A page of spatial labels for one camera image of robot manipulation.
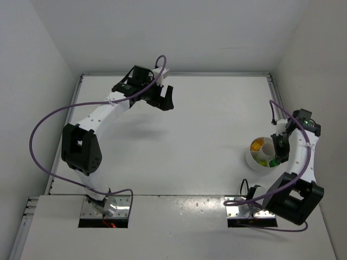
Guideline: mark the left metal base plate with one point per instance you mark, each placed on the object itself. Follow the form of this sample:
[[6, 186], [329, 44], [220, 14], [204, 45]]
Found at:
[[112, 207]]

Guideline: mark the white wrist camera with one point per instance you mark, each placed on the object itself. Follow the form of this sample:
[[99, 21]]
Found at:
[[280, 126], [160, 76]]

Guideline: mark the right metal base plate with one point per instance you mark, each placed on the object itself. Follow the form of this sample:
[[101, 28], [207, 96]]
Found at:
[[246, 211]]

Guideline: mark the metal base plate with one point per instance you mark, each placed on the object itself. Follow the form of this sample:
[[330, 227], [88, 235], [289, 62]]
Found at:
[[112, 207], [246, 211]]

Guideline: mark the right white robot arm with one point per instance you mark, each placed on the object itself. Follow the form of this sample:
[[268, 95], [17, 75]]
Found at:
[[295, 194]]

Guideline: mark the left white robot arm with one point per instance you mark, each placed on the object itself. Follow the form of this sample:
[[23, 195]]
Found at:
[[80, 142]]

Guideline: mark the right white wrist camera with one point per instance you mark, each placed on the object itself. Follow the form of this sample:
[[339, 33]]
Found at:
[[280, 126]]

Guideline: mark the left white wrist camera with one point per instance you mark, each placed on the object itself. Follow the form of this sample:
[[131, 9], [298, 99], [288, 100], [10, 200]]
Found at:
[[160, 76]]

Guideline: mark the yellow long lego brick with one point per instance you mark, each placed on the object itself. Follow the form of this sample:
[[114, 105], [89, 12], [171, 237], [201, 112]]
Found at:
[[257, 144]]

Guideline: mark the green square lego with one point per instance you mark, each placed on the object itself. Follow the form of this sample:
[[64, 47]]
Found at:
[[272, 163]]

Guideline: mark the white round divided container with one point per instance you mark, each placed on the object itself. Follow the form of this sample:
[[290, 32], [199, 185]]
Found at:
[[266, 153]]

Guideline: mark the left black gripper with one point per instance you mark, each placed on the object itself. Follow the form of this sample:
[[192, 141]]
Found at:
[[156, 95]]

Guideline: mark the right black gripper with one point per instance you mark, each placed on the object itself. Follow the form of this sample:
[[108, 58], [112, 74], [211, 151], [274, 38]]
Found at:
[[280, 144]]

